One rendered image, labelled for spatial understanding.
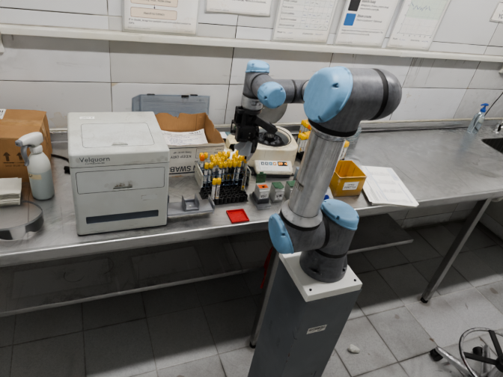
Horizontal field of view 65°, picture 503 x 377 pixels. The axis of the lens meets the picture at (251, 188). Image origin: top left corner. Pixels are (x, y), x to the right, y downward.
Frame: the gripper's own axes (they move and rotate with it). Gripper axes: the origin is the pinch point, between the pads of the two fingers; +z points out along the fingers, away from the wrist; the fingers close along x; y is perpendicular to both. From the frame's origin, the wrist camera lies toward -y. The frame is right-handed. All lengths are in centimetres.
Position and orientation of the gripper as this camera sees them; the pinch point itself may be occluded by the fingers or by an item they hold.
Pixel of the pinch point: (248, 156)
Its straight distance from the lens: 147.0
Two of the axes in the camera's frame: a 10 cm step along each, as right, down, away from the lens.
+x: 3.7, 5.7, -7.3
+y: -9.1, 0.9, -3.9
